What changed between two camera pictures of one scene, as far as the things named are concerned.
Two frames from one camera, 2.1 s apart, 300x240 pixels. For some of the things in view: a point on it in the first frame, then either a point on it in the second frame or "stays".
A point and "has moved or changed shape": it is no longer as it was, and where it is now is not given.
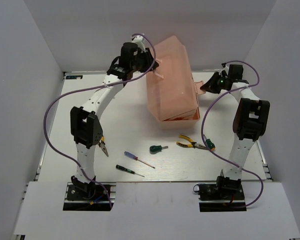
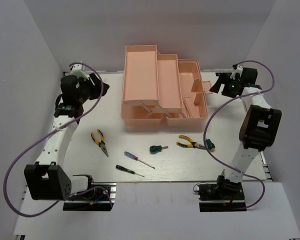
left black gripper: (148, 58) -> (97, 89)
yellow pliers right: (193, 144) stays
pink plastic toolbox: (174, 100) has moved or changed shape
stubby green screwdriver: (156, 149) stays
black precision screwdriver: (128, 170) stays
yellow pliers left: (102, 145) stays
